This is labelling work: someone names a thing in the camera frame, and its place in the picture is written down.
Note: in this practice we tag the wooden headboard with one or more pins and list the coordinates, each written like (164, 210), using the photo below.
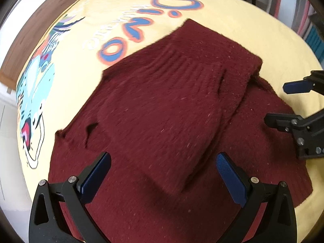
(22, 31)

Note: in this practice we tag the dark red knit sweater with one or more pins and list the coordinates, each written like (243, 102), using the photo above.
(163, 114)

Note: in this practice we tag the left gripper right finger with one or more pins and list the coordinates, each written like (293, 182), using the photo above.
(278, 222)

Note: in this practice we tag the yellow dinosaur print bedspread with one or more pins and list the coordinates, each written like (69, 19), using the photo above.
(88, 37)

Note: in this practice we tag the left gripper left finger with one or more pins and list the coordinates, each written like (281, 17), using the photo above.
(47, 222)

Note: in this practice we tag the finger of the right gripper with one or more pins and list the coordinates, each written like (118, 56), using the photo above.
(306, 128)
(314, 82)

